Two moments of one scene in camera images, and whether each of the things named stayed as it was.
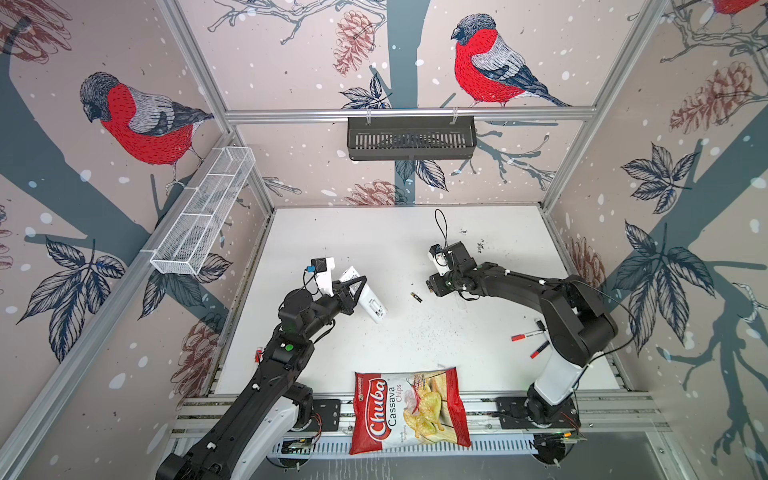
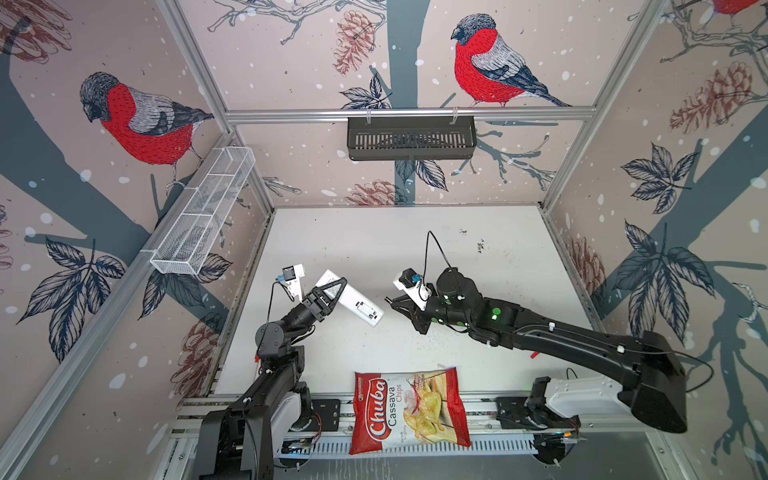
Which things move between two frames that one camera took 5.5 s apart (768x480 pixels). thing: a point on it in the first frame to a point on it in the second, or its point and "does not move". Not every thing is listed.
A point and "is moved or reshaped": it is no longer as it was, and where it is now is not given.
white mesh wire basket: (183, 245) does not move
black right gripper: (437, 283) to (416, 315)
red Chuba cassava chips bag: (407, 410) does not move
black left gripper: (343, 297) to (317, 305)
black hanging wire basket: (411, 137) does not move
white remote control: (366, 298) is moved or reshaped
